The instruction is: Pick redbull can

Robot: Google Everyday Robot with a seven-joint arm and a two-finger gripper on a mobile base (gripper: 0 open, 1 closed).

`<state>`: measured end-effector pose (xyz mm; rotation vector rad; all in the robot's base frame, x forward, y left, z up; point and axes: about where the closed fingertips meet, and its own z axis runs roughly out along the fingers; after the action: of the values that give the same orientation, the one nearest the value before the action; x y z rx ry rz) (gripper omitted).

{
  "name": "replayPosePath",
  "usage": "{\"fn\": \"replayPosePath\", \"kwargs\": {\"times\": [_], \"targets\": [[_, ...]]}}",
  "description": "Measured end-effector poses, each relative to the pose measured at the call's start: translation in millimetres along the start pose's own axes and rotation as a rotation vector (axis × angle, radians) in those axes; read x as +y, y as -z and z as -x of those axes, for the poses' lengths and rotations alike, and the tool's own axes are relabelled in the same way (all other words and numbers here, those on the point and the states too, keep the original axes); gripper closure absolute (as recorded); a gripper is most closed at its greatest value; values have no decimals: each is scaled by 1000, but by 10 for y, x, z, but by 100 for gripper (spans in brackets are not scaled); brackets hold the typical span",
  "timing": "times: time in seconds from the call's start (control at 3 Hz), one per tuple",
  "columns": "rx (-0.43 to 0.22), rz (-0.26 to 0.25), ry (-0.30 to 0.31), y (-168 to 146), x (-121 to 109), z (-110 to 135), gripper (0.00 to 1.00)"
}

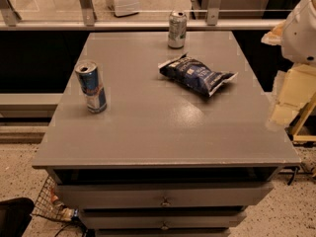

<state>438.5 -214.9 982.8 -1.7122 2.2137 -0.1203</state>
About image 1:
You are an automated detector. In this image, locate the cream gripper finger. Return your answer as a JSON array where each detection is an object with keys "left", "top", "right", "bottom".
[
  {"left": 267, "top": 63, "right": 316, "bottom": 129},
  {"left": 261, "top": 21, "right": 285, "bottom": 45}
]

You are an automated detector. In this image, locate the blue silver redbull can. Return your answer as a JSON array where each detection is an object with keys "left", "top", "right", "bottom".
[{"left": 75, "top": 60, "right": 107, "bottom": 114}]

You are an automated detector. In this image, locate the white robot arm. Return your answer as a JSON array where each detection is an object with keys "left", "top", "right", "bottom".
[{"left": 261, "top": 0, "right": 316, "bottom": 129}]

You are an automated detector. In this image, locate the green white soda can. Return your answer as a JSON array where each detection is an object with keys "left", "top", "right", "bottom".
[{"left": 168, "top": 11, "right": 187, "bottom": 48}]

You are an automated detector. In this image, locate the blue chips bag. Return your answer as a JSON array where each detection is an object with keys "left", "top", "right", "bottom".
[{"left": 158, "top": 53, "right": 237, "bottom": 97}]

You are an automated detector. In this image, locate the top grey drawer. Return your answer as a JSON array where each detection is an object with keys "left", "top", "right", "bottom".
[{"left": 56, "top": 182, "right": 274, "bottom": 209}]

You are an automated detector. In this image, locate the grey drawer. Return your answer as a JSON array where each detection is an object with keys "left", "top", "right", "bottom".
[
  {"left": 80, "top": 210, "right": 246, "bottom": 229},
  {"left": 56, "top": 182, "right": 274, "bottom": 209}
]

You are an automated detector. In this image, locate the grey drawer cabinet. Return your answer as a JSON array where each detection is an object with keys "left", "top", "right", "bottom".
[{"left": 34, "top": 32, "right": 299, "bottom": 237}]

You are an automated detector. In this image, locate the middle grey drawer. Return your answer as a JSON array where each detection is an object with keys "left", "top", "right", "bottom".
[{"left": 80, "top": 210, "right": 246, "bottom": 229}]

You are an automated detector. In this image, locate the glass railing barrier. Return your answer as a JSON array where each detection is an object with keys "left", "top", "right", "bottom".
[{"left": 0, "top": 0, "right": 297, "bottom": 31}]

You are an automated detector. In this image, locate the black chair corner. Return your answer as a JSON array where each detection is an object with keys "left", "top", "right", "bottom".
[{"left": 0, "top": 197, "right": 35, "bottom": 237}]

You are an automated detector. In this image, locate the yellow frame stand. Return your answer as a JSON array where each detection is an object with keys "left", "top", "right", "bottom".
[{"left": 290, "top": 93, "right": 316, "bottom": 143}]

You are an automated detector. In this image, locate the wire mesh basket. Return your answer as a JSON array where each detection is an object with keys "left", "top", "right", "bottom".
[{"left": 33, "top": 177, "right": 77, "bottom": 222}]

